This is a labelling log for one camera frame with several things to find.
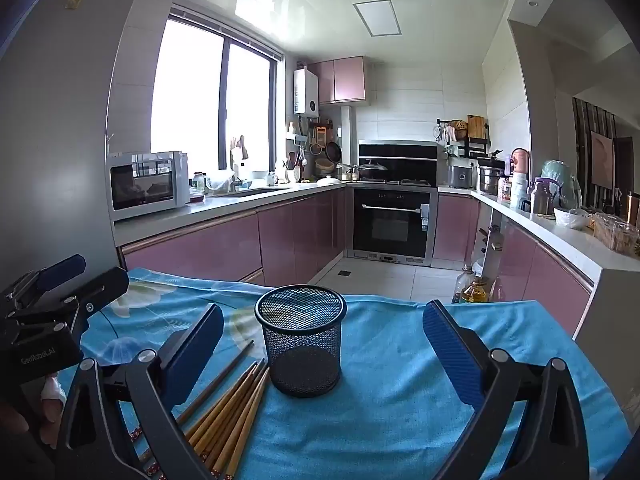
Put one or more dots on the copper tumbler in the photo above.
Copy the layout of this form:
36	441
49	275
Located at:
633	210

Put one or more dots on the hanging utensil rack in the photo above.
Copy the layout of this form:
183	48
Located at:
320	150

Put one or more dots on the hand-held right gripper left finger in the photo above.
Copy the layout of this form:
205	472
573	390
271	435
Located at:
192	355

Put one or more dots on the person's left hand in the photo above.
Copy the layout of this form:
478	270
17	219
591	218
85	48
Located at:
51	400

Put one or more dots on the framed wall picture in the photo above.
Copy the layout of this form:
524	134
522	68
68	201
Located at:
603	157

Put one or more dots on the green food cover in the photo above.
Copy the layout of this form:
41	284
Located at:
560	180

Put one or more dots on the wok with lid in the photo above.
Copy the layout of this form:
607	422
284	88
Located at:
372	169

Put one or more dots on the bundle of wooden chopsticks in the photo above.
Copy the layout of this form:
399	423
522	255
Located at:
235	405

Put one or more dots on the built-in black oven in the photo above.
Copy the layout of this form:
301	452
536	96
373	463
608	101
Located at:
390	225

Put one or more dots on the wooden cutting board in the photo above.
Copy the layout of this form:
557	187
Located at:
476	126

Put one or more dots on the steel stock pot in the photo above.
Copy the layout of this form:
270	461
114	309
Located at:
491	177

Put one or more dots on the black wall rack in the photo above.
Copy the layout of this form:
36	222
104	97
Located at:
462	145

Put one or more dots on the pink lower cabinets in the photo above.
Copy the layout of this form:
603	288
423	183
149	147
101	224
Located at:
545	280
225	245

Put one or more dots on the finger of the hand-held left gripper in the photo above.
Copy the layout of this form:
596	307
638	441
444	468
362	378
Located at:
62	266
107	285

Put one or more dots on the kitchen window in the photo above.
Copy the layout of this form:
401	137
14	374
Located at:
195	95

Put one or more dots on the grey refrigerator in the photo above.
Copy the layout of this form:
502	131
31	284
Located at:
60	135

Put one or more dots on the black mesh utensil holder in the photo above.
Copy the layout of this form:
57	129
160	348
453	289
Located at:
300	360

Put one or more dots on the ceiling light panel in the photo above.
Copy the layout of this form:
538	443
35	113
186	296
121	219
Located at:
377	19

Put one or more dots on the white water heater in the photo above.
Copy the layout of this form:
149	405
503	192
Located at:
306	90

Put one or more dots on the white microwave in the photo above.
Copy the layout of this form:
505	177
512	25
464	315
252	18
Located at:
145	185

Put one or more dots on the silver rice cooker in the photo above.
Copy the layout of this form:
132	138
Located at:
461	176

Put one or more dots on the white bowl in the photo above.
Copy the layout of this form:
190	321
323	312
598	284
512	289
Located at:
572	219

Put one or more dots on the clear plastic food container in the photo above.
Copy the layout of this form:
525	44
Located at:
617	232

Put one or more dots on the black range hood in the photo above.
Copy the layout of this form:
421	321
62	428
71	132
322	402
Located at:
400	157

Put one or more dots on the white bottle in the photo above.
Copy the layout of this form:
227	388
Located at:
518	191

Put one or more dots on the pink upper cabinet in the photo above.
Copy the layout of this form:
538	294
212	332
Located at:
345	80

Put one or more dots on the steel kettle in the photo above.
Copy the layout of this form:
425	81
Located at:
541	199

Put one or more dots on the pink kettle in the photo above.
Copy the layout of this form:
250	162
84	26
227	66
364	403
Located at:
521	160

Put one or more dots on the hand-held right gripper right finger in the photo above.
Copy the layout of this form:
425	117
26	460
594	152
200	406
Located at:
450	350

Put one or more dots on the blue floral tablecloth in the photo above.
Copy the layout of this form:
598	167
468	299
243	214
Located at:
375	410

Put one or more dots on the white kitchen countertop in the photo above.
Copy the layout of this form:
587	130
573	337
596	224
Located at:
545	232

